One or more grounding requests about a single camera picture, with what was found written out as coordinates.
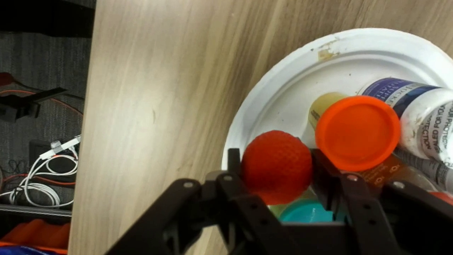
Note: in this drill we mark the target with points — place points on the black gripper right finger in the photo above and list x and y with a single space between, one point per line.
352 201

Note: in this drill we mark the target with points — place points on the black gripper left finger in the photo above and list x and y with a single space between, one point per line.
245 222

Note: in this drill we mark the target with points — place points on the teal lid green tub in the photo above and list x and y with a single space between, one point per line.
302 211

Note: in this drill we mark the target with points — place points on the orange ball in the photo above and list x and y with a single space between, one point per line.
277 166

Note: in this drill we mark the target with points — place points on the orange lid yellow tub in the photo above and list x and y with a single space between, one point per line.
356 133

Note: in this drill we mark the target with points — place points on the white blue label bottle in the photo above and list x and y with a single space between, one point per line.
425 112

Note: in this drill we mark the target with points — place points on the white paper plate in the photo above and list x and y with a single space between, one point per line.
340 62

